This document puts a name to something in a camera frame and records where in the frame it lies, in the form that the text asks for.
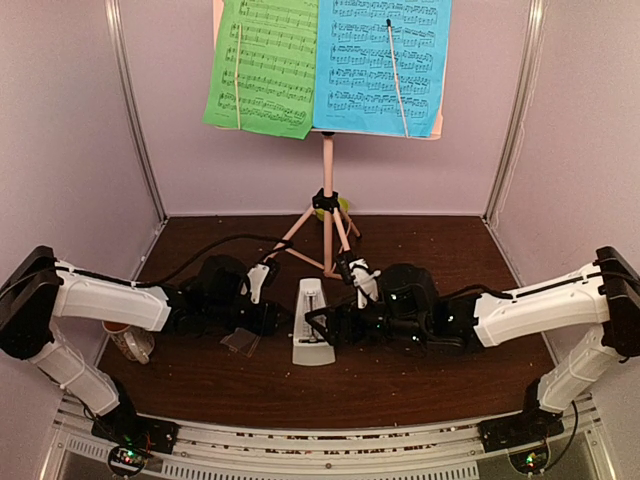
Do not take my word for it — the green sheet music paper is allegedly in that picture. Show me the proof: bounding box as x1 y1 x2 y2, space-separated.
203 0 318 140

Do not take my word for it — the white metronome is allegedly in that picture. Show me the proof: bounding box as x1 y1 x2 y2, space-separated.
292 278 336 367

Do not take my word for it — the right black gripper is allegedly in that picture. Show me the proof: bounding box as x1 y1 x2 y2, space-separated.
305 292 428 347

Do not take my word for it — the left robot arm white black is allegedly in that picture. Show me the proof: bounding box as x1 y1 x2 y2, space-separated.
1 246 283 444

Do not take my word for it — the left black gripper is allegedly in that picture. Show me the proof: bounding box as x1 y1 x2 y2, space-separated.
207 296 294 337

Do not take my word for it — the clear metronome front cover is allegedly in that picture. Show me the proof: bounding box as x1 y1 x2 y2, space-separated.
220 328 261 358

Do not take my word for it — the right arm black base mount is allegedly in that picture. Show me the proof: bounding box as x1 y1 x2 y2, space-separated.
478 384 564 453

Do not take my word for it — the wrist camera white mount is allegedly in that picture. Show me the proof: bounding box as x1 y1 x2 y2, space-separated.
240 257 280 305
336 251 381 309

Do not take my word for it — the white patterned mug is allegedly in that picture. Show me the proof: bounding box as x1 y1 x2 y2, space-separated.
102 322 155 365

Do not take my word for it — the left aluminium corner post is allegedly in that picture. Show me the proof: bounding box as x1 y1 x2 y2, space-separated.
104 0 168 222

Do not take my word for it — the blue sheet music paper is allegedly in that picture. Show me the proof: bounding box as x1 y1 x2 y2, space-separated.
313 0 453 138

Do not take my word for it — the aluminium corner post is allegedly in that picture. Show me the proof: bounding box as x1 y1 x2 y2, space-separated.
484 0 548 228
104 0 168 222

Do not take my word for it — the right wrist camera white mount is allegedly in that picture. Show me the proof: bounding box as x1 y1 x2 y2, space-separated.
336 251 381 309

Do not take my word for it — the pink folding music stand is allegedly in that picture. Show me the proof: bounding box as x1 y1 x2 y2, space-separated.
212 0 446 281

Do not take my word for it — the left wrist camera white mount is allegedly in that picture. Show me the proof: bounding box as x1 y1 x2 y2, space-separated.
240 257 280 305

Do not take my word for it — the front aluminium rail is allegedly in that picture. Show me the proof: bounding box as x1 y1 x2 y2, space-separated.
49 394 616 480

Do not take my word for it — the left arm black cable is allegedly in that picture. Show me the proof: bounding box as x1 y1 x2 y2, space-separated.
49 233 296 296

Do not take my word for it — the right aluminium corner post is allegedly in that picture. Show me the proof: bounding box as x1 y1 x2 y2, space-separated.
484 0 548 228

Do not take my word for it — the yellow-green plastic bowl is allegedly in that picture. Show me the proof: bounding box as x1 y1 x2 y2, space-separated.
314 197 350 221

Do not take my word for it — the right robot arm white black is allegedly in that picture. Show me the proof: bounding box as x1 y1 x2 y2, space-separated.
295 246 639 442

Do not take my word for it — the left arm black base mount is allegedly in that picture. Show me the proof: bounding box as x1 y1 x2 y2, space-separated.
91 395 179 454

